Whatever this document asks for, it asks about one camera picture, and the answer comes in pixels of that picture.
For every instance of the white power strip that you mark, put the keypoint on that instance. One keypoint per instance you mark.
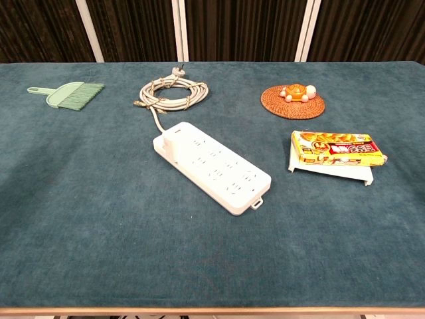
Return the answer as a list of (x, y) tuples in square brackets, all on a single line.
[(216, 172)]

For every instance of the white plug adapter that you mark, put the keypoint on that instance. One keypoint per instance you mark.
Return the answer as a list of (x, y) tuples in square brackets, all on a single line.
[(171, 146)]

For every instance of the round woven rattan coaster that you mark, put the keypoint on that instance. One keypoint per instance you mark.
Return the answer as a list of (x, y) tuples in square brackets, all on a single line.
[(292, 110)]

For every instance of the orange turtle toy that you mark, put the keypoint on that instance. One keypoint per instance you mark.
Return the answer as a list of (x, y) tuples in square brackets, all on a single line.
[(295, 91)]

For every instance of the teal table cloth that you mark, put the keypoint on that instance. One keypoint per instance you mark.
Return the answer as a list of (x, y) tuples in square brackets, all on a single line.
[(99, 199)]

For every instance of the yellow curry food box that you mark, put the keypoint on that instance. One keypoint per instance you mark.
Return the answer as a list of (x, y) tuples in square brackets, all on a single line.
[(332, 148)]

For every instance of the dark pleated curtain panel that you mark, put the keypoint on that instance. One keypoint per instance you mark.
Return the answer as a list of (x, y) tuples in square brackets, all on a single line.
[(133, 30), (372, 30), (36, 30), (242, 30)]

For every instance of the green bristle hand brush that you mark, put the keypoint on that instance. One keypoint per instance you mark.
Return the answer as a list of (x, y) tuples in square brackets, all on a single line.
[(87, 91)]

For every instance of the white partition frame post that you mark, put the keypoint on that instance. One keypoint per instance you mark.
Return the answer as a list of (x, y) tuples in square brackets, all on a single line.
[(307, 30), (179, 30), (89, 30)]

